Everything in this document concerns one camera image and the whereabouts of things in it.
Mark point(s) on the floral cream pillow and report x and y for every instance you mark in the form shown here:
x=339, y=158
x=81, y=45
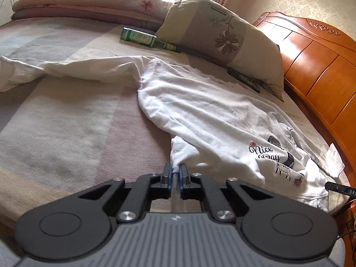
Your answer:
x=222, y=33

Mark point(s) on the green glass bottle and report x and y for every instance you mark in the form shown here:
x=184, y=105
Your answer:
x=139, y=37

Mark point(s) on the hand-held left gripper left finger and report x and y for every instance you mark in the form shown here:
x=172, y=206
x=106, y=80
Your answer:
x=168, y=179

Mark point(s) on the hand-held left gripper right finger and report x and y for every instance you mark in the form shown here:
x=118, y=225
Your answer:
x=182, y=179

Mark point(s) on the white paper tissue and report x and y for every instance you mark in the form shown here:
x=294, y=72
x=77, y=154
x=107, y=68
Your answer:
x=335, y=160

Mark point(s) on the white printed t-shirt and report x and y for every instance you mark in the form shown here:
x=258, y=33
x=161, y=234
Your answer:
x=208, y=111

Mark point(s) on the orange wooden headboard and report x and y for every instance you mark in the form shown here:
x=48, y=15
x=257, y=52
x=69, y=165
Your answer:
x=319, y=66

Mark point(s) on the folded pink floral quilt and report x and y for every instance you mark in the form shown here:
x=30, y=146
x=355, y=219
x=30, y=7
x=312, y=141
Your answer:
x=83, y=2

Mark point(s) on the phone in patterned dark case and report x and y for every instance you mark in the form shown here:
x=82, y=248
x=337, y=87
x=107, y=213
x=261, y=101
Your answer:
x=246, y=80

